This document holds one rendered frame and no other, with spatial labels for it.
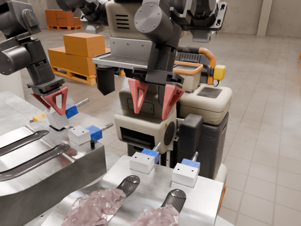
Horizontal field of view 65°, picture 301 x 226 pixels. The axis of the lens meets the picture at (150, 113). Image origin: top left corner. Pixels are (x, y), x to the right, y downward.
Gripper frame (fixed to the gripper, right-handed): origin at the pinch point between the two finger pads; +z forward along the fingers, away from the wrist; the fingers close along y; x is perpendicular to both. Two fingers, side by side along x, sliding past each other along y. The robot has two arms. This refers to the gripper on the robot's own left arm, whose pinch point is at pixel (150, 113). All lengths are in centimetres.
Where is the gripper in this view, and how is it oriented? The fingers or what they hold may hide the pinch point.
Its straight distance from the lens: 52.3
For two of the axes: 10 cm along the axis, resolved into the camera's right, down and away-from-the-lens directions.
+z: -2.1, 9.8, 0.3
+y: 8.8, 2.0, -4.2
